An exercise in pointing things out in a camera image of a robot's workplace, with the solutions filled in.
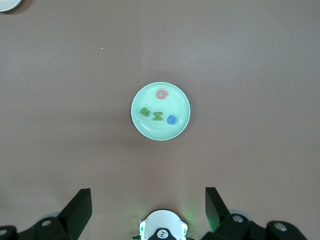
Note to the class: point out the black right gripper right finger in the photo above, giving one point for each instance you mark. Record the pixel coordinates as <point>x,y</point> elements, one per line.
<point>225,222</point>

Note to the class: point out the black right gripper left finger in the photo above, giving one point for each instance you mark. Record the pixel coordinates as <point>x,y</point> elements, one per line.
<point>70,220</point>

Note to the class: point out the blue uppercase letter C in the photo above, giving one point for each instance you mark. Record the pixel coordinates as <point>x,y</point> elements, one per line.
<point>169,120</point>

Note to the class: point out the green uppercase letter M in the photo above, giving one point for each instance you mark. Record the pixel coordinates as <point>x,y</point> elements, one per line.
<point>157,116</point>

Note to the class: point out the green uppercase letter B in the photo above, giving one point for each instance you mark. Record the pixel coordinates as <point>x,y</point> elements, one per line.
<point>144,112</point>

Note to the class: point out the red uppercase letter Q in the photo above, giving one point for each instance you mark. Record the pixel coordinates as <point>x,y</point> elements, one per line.
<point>158,94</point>

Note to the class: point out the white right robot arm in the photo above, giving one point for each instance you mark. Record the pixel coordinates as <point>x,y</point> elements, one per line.
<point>162,222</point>

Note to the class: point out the light green round plate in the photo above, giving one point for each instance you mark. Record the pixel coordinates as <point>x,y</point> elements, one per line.
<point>160,131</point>

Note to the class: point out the cream round plate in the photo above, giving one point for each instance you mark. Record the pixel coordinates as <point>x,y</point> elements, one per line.
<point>7,5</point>

